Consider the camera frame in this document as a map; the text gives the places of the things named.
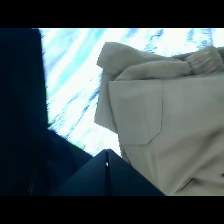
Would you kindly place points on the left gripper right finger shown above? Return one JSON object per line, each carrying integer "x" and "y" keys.
{"x": 126, "y": 180}

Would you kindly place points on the beige garment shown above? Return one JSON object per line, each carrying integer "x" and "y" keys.
{"x": 166, "y": 120}

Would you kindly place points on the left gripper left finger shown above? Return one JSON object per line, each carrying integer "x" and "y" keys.
{"x": 90, "y": 178}

